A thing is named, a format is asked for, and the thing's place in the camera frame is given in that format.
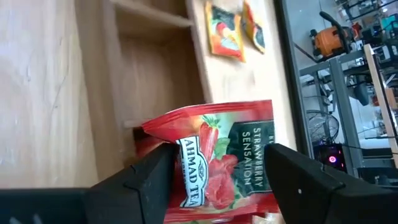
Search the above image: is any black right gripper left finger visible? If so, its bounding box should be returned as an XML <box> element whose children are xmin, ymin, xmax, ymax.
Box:
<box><xmin>0</xmin><ymin>142</ymin><xmax>178</xmax><ymax>224</ymax></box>

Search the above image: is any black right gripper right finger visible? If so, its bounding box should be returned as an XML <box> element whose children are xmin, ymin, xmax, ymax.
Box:
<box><xmin>264</xmin><ymin>142</ymin><xmax>398</xmax><ymax>224</ymax></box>

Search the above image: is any brown wooden compartment tray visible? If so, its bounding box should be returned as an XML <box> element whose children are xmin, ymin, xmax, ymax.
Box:
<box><xmin>74</xmin><ymin>0</ymin><xmax>215</xmax><ymax>183</ymax></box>

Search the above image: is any orange peach tea bag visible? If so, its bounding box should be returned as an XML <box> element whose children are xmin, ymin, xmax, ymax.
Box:
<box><xmin>241</xmin><ymin>0</ymin><xmax>267</xmax><ymax>55</ymax></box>
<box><xmin>204</xmin><ymin>1</ymin><xmax>247</xmax><ymax>63</ymax></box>

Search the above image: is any black perforated computer case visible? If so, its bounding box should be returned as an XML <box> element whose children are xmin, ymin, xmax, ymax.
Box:
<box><xmin>312</xmin><ymin>142</ymin><xmax>348</xmax><ymax>172</ymax></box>

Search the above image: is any black floor fan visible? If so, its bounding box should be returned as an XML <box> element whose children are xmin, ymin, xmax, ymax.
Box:
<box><xmin>306</xmin><ymin>109</ymin><xmax>340</xmax><ymax>144</ymax></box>

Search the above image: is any grey metal rack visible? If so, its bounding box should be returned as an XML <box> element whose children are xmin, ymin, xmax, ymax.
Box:
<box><xmin>298</xmin><ymin>49</ymin><xmax>398</xmax><ymax>175</ymax></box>

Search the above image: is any light wooden beam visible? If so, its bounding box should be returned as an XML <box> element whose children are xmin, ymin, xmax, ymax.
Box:
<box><xmin>363</xmin><ymin>43</ymin><xmax>398</xmax><ymax>156</ymax></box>

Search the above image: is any orange black blower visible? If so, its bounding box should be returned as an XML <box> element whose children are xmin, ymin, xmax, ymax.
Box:
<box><xmin>309</xmin><ymin>11</ymin><xmax>363</xmax><ymax>59</ymax></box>

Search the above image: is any black aluminium table frame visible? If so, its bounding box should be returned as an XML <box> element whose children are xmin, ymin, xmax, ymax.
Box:
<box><xmin>273</xmin><ymin>0</ymin><xmax>313</xmax><ymax>156</ymax></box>

